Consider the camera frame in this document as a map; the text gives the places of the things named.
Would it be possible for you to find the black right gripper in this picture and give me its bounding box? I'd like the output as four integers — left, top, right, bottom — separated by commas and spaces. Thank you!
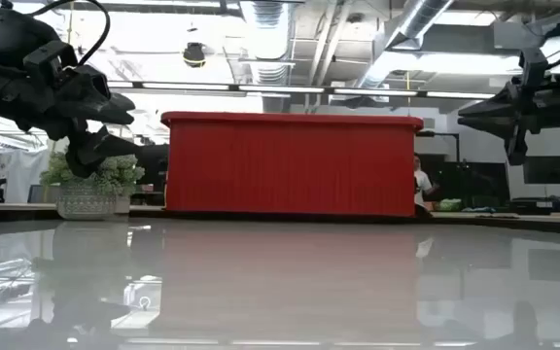
458, 81, 560, 167

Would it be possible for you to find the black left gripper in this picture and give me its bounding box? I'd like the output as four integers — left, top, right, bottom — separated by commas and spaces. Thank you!
0, 66, 141, 179

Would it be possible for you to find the red plastic bin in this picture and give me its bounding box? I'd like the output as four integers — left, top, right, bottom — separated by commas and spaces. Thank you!
160, 111, 425, 219

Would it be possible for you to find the black monitor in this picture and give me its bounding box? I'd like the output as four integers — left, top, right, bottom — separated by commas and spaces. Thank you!
522, 155, 560, 186

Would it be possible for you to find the large black screen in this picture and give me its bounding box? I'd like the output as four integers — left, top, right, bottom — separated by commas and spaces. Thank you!
430, 159, 511, 209

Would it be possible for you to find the green potted plant patterned pot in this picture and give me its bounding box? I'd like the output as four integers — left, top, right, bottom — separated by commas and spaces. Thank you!
39, 148, 146, 223

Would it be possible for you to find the white hanging sheet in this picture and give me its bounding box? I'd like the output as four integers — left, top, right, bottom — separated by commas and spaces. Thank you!
3, 148, 52, 204

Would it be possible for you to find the wooden workbench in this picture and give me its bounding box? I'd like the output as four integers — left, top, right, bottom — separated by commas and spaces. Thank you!
428, 209, 560, 233
0, 201, 168, 223

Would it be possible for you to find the green cloth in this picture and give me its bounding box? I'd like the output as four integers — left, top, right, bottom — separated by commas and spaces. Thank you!
437, 197, 464, 213

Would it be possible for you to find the person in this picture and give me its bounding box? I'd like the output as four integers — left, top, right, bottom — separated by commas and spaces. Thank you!
412, 154, 440, 219

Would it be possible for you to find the long ceiling light strip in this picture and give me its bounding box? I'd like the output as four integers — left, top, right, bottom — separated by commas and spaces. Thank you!
107, 80, 498, 101

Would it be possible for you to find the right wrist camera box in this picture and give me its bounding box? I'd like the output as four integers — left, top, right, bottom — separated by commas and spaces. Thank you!
518, 47, 549, 89

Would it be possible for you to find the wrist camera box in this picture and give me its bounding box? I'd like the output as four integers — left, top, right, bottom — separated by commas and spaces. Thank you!
22, 40, 80, 85
518, 47, 549, 89

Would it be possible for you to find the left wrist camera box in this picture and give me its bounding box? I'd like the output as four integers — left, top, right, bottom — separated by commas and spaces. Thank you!
22, 40, 80, 85

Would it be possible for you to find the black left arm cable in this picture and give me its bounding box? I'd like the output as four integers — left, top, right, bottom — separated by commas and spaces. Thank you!
29, 0, 112, 68

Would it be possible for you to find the black ceiling dome camera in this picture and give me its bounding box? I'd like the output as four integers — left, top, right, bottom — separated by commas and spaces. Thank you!
182, 41, 207, 69

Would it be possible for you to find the silver spiral ventilation duct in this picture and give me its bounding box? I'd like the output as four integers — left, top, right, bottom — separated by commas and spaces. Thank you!
355, 0, 456, 89

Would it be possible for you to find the ribbed silver duct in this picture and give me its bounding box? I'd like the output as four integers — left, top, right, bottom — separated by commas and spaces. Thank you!
238, 0, 306, 87

